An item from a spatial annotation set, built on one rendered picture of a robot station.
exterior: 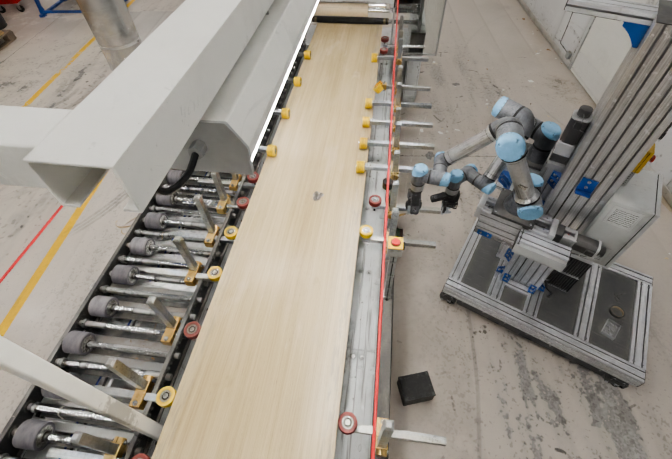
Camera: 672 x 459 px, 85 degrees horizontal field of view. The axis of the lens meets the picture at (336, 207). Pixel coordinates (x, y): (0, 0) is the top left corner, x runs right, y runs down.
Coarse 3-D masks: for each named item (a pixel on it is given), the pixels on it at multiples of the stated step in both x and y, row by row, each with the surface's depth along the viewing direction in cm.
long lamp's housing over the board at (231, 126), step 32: (288, 0) 65; (256, 32) 57; (288, 32) 61; (256, 64) 51; (288, 64) 59; (224, 96) 45; (256, 96) 49; (224, 128) 42; (256, 128) 47; (224, 160) 46
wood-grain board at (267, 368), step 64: (320, 64) 346; (320, 128) 282; (256, 192) 239; (256, 256) 207; (320, 256) 206; (256, 320) 182; (320, 320) 181; (192, 384) 163; (256, 384) 162; (320, 384) 162; (192, 448) 147; (256, 448) 147; (320, 448) 146
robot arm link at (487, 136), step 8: (496, 120) 173; (504, 120) 166; (512, 120) 172; (488, 128) 174; (496, 128) 169; (472, 136) 183; (480, 136) 178; (488, 136) 176; (464, 144) 185; (472, 144) 182; (480, 144) 180; (488, 144) 180; (440, 152) 199; (448, 152) 192; (456, 152) 188; (464, 152) 186; (472, 152) 185; (440, 160) 195; (448, 160) 192; (456, 160) 191
